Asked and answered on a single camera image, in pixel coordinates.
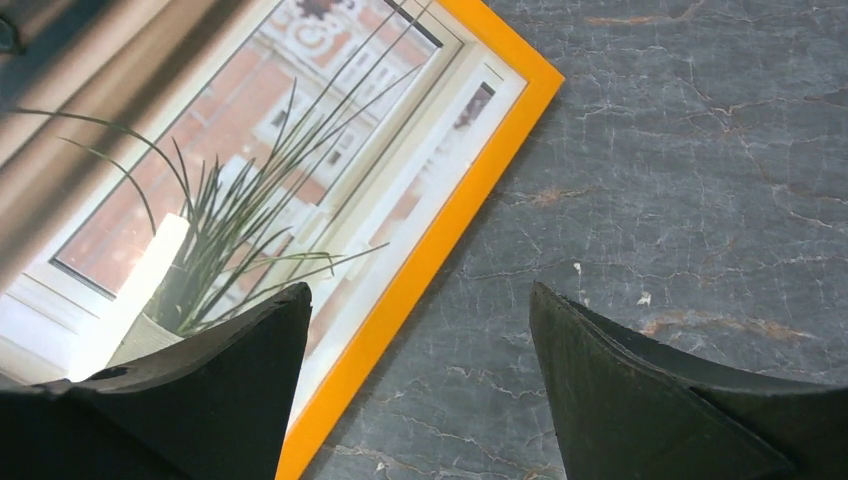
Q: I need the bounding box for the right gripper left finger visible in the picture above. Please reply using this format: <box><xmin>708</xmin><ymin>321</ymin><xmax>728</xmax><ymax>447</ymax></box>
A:
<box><xmin>1</xmin><ymin>283</ymin><xmax>312</xmax><ymax>479</ymax></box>

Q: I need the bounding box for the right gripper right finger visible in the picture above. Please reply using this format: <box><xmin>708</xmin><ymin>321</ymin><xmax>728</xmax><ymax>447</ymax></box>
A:
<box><xmin>529</xmin><ymin>282</ymin><xmax>847</xmax><ymax>479</ymax></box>

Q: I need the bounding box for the wooden picture frame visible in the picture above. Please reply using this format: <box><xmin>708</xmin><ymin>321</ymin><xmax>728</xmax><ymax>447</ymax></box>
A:
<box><xmin>276</xmin><ymin>1</ymin><xmax>564</xmax><ymax>480</ymax></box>

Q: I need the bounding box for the window plant photo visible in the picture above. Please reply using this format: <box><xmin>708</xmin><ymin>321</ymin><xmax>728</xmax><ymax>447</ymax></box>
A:
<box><xmin>0</xmin><ymin>0</ymin><xmax>530</xmax><ymax>432</ymax></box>

